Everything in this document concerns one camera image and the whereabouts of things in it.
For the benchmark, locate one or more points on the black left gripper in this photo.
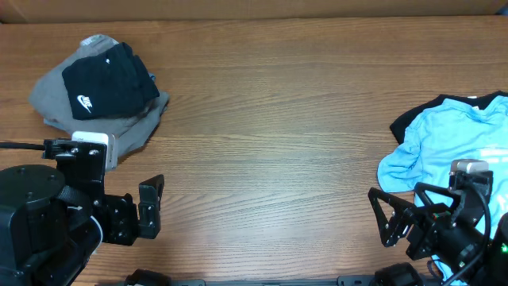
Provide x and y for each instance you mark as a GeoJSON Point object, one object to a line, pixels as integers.
{"type": "Point", "coordinates": [126, 228]}

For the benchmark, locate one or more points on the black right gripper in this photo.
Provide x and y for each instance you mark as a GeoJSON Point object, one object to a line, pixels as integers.
{"type": "Point", "coordinates": [429, 221]}

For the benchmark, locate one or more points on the black t-shirt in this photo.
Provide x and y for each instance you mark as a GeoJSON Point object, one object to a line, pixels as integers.
{"type": "Point", "coordinates": [113, 83]}

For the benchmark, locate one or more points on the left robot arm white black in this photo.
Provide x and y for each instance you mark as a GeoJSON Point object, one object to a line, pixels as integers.
{"type": "Point", "coordinates": [54, 218]}

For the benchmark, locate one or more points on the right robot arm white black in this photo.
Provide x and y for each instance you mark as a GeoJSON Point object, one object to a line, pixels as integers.
{"type": "Point", "coordinates": [453, 224]}

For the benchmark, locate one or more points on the black garment under blue shirt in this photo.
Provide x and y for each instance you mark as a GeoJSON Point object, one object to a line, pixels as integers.
{"type": "Point", "coordinates": [398, 127]}

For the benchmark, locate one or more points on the light blue t-shirt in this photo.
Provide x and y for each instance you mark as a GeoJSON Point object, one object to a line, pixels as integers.
{"type": "Point", "coordinates": [452, 130]}

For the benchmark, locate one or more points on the folded grey shorts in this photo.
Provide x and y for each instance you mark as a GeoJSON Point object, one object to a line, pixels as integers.
{"type": "Point", "coordinates": [49, 98]}

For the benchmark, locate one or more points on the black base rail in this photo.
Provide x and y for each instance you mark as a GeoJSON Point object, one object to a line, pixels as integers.
{"type": "Point", "coordinates": [145, 277]}

